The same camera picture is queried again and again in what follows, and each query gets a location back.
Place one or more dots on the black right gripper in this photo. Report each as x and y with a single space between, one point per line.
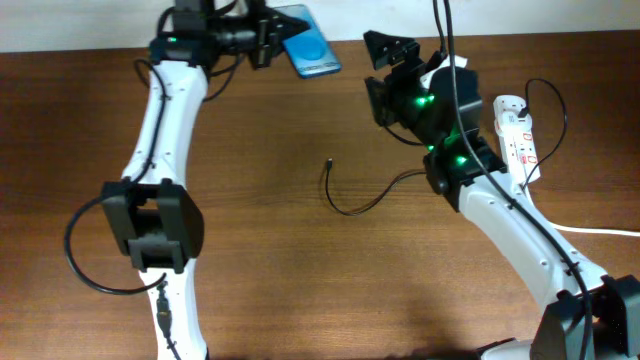
409 54

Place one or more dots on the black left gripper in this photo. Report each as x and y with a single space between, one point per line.
270 36

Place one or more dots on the blue Galaxy smartphone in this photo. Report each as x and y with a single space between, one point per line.
309 52

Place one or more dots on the white USB charger plug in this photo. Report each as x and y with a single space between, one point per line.
507 110

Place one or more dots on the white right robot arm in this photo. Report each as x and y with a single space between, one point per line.
586 313

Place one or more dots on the white power strip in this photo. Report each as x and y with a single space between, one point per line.
518 151

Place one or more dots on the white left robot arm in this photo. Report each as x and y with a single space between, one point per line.
155 222

